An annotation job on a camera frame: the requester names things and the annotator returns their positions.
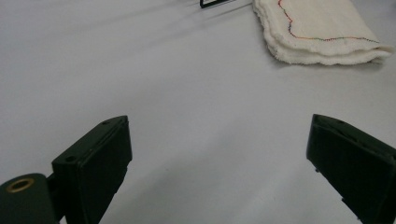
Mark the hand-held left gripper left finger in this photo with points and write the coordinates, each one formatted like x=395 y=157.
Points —
x=93 y=161

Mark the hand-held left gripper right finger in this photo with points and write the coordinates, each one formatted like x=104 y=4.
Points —
x=355 y=161

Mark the white towel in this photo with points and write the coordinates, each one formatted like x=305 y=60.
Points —
x=323 y=21

